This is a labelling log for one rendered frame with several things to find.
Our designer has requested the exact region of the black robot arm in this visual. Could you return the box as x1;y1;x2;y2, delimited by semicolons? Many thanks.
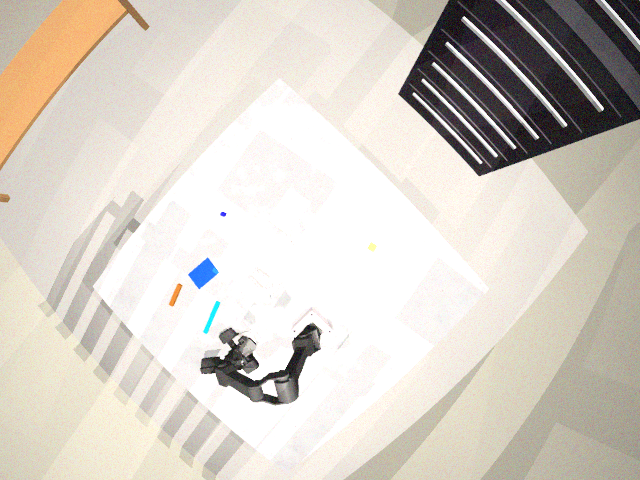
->
199;322;324;406

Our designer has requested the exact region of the orange flat bar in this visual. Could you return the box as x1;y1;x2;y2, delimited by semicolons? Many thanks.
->
169;283;183;306

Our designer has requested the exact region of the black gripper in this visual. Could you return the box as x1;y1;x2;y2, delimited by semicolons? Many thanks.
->
219;327;260;374

